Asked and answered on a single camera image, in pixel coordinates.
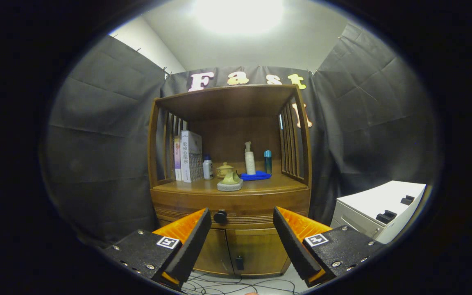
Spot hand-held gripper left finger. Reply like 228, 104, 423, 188
102, 208, 212, 290

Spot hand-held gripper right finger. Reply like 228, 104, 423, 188
273, 206, 385, 287

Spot wooden drawer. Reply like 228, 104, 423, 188
151, 188, 311, 230

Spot green handled white sponge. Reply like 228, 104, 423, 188
217, 170, 244, 192

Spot wooden cabinet door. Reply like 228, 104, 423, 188
226, 227, 294, 277
195, 227, 235, 275

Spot wooden countertop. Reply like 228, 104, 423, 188
152, 162, 308, 195

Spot white drawer unit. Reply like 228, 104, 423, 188
331, 181, 427, 245

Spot wooden cabinet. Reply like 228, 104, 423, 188
148, 84, 313, 279

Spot blue folded cloth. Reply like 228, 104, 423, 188
240, 171, 272, 182

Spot white bottle with blue cap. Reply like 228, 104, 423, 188
203, 154, 214, 180

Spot yellow lidded teacup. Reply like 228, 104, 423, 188
216, 162, 235, 179

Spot thin purple book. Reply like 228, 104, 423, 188
174, 136, 182, 181

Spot thick white book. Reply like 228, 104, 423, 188
180, 130, 204, 183

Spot white pump bottle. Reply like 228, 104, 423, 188
244, 141, 256, 175

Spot black floor cables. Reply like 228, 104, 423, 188
181, 274, 302, 295

